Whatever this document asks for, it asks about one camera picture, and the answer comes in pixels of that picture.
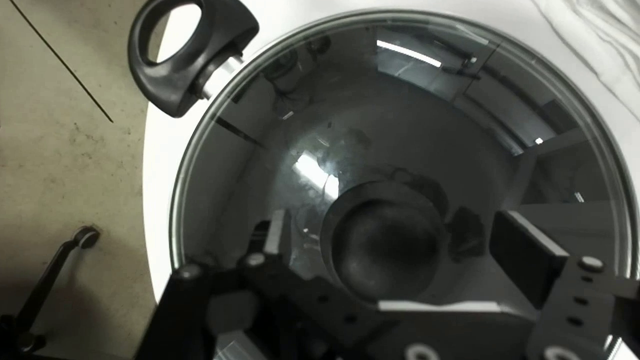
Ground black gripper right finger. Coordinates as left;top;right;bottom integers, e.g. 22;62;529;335
487;209;571;311

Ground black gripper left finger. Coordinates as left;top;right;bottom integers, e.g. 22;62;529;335
264;209;290;261

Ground white red-striped cloth towel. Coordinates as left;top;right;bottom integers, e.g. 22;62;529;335
529;0;640;125

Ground round glass pot lid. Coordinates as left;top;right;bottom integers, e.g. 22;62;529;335
167;8;635;360

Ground stainless steel pot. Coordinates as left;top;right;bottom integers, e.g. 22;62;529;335
125;0;635;329

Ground black chair base leg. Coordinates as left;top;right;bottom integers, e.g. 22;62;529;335
13;225;102;356

